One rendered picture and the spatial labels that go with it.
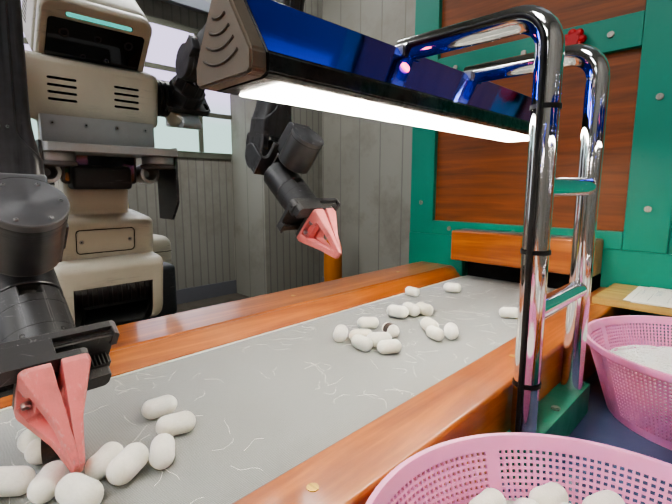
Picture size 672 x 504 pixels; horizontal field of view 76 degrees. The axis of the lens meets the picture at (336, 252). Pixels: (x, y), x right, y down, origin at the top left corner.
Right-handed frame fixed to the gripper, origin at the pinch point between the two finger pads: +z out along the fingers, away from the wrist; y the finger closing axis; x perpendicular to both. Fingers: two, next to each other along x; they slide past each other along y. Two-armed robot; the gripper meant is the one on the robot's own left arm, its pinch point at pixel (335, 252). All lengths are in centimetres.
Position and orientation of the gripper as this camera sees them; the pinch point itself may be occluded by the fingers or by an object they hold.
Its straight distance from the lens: 68.5
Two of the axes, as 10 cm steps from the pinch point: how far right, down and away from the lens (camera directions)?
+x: -4.6, 6.8, 5.6
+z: 5.3, 7.2, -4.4
